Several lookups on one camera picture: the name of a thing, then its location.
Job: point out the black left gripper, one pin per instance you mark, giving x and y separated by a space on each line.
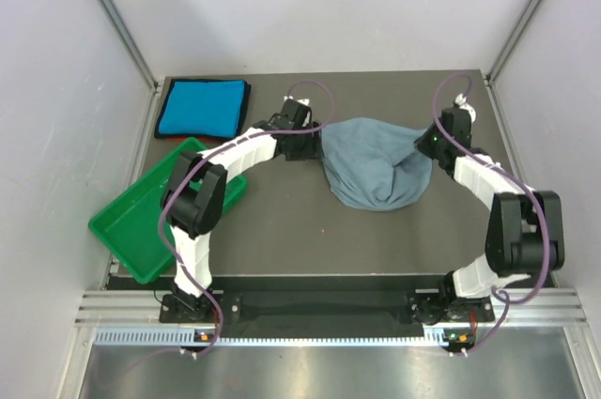
311 150

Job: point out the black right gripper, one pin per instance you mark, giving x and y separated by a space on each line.
423 142

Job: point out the light blue t-shirt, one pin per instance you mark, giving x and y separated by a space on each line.
373 165

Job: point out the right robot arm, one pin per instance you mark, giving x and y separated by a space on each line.
524 237

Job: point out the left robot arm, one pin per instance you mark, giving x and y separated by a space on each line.
194 197

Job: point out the folded black t-shirt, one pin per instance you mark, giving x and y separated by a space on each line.
246 103

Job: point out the folded bright blue t-shirt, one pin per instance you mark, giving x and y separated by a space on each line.
202 108

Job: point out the green plastic tray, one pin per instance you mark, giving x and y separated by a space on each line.
128 226

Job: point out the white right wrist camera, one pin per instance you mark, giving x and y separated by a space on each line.
461 102

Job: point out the aluminium frame rail front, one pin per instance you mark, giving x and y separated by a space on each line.
551 308

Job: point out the right aluminium corner post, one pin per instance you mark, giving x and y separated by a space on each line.
518 31

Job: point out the aluminium corner post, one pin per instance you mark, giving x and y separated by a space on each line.
518 31
124 35

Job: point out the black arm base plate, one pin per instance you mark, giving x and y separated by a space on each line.
404 307

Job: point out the left aluminium corner post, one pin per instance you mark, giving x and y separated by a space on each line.
124 35

